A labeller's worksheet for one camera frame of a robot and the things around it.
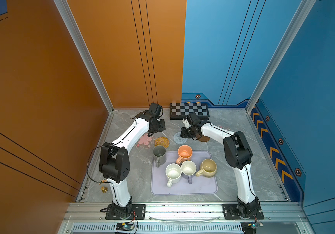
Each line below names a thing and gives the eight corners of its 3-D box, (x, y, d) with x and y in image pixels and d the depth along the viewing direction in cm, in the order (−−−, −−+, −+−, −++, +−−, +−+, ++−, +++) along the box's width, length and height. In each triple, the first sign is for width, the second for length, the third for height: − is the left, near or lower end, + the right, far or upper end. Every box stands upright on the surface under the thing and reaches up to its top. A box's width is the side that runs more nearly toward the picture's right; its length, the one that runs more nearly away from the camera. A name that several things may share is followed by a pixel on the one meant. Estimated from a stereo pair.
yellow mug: (195, 178, 84) (197, 174, 79) (194, 163, 90) (195, 158, 85) (215, 178, 84) (218, 174, 79) (212, 163, 90) (215, 158, 85)
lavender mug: (181, 184, 83) (182, 180, 77) (180, 165, 90) (181, 160, 84) (196, 184, 83) (197, 180, 77) (194, 165, 90) (195, 160, 84)
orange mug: (176, 167, 90) (176, 160, 83) (176, 152, 97) (176, 145, 90) (191, 167, 90) (193, 160, 83) (190, 152, 97) (191, 145, 90)
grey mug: (153, 169, 89) (151, 162, 80) (154, 154, 96) (153, 145, 87) (165, 169, 89) (165, 162, 80) (166, 154, 96) (165, 145, 87)
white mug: (165, 189, 82) (164, 184, 75) (166, 169, 89) (165, 163, 82) (181, 189, 82) (182, 184, 75) (180, 169, 89) (181, 163, 82)
